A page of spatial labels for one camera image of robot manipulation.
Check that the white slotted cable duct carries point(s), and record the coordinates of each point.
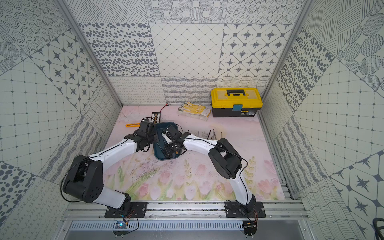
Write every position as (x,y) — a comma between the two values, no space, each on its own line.
(153,225)

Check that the aluminium rail frame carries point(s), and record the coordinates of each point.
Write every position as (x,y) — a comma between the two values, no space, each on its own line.
(192,210)

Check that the teal plastic storage box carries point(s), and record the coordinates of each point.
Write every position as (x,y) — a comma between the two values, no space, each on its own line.
(158,146)

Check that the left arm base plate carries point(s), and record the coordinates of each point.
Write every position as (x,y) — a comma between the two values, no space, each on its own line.
(133,209)

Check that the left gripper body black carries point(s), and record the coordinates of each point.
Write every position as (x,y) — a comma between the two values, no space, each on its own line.
(149,132)

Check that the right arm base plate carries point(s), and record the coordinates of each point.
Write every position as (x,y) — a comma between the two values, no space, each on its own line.
(252,210)

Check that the yellow black toolbox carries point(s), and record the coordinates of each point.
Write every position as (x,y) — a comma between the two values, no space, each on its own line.
(235,102)

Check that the black balanced charging board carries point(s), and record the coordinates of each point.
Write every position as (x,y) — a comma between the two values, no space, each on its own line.
(156,117)

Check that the yellow utility knife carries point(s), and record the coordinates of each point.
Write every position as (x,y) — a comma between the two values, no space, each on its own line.
(136,125)

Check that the yellow white work gloves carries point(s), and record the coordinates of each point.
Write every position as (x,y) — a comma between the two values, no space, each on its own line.
(194,111)

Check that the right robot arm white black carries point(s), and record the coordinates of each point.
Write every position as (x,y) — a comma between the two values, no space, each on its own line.
(226,160)

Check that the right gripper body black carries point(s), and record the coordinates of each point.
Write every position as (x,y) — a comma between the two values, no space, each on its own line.
(170,148)

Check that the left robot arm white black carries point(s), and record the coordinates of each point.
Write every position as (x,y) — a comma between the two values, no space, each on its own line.
(84,180)

